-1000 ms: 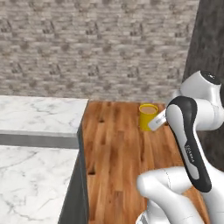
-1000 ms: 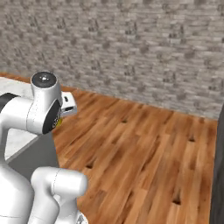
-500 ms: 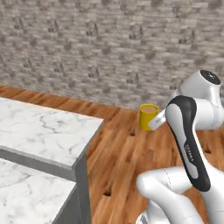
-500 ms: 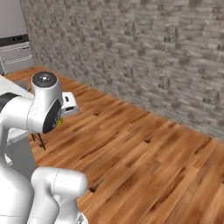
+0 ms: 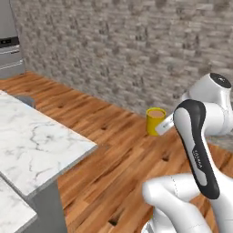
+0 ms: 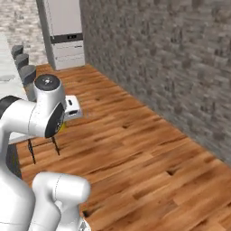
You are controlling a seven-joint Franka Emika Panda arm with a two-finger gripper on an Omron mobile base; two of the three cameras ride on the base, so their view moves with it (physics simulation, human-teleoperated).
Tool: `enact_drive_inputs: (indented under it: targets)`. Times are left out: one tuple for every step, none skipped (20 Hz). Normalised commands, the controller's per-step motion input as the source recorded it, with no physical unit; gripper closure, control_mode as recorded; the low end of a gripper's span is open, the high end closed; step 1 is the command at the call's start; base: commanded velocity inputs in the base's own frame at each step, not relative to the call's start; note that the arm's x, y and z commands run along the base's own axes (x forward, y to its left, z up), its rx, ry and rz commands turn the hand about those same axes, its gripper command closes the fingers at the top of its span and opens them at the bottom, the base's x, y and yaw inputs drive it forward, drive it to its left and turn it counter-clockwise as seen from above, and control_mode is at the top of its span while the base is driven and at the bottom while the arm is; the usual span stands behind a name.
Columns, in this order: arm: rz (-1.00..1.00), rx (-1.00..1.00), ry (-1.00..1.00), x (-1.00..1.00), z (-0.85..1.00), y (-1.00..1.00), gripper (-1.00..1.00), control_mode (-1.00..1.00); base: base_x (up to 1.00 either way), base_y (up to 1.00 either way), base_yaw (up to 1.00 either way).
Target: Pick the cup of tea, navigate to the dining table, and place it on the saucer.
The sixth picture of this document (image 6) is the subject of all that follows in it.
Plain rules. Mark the white fridge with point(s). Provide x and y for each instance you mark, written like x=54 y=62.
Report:
x=66 y=21

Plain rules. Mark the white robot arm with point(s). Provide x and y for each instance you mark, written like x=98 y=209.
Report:
x=21 y=117

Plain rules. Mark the white marble dining counter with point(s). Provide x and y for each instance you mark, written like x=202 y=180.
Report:
x=8 y=64

